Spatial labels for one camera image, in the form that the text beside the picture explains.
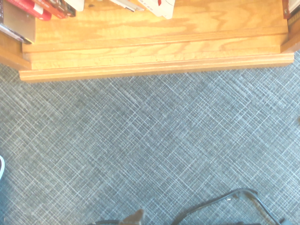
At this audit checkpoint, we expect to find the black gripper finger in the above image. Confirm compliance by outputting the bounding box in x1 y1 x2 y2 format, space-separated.
120 208 144 225

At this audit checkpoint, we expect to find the wooden bookshelf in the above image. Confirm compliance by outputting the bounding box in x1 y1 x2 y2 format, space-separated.
0 0 300 82

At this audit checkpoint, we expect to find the white book with red art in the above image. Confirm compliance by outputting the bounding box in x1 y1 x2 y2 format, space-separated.
138 0 176 20

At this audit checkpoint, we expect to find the pale striped thin book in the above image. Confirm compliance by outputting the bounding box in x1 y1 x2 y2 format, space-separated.
110 0 153 13

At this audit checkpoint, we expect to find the black spine book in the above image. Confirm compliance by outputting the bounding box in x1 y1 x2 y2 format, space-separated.
60 0 77 18

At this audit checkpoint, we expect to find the plain white book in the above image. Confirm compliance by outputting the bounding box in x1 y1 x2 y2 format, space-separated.
63 0 85 12

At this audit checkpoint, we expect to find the dark red book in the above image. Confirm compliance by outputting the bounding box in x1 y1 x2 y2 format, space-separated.
31 0 69 19

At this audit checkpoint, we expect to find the bright red book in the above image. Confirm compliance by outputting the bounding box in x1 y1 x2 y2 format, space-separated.
6 0 53 22

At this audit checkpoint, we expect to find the dark maroon book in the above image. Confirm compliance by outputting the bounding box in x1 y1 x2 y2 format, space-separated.
282 0 300 26

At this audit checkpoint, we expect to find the grey cable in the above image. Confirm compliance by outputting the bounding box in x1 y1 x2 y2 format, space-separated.
172 188 293 225

